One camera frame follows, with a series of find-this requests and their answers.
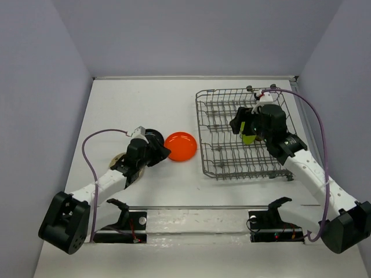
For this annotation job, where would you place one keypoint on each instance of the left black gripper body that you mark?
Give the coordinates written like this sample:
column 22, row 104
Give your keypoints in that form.
column 142, row 163

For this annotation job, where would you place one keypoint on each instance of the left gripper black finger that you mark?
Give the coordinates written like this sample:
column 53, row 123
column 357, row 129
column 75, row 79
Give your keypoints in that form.
column 150, row 162
column 156, row 150

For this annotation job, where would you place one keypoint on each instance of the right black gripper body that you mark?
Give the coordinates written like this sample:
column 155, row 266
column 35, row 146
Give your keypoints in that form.
column 257, row 129

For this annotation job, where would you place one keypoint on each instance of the lime green plate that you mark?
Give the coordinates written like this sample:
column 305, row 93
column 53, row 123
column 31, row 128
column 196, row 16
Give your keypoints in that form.
column 247, row 135

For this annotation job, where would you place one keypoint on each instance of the orange plate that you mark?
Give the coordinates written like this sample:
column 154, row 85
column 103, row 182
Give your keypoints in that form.
column 182, row 145

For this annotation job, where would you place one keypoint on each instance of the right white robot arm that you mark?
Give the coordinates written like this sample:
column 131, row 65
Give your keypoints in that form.
column 341, row 221

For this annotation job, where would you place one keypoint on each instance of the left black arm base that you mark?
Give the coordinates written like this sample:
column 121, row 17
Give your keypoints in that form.
column 127, row 226

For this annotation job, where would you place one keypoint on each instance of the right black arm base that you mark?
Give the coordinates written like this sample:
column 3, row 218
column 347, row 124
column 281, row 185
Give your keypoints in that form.
column 266, row 226

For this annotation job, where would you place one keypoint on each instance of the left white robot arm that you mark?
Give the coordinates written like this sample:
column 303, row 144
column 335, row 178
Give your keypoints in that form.
column 75, row 217

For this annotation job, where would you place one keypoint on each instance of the black plate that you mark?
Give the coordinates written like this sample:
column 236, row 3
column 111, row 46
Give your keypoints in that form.
column 156, row 134

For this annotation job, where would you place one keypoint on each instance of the cream plate with floral marks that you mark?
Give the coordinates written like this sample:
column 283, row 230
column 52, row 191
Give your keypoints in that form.
column 116, row 159

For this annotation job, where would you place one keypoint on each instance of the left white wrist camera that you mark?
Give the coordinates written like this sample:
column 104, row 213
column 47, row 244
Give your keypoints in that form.
column 139, row 132

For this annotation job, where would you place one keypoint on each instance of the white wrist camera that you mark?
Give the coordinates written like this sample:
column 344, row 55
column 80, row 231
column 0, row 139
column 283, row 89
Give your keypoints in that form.
column 263, row 98
column 139, row 132

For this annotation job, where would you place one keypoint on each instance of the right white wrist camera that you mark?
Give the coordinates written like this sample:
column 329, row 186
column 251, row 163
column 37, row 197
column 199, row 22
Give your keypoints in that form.
column 263, row 98

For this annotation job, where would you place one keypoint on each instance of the grey wire dish rack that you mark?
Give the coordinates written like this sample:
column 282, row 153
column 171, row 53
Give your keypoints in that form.
column 224, row 155

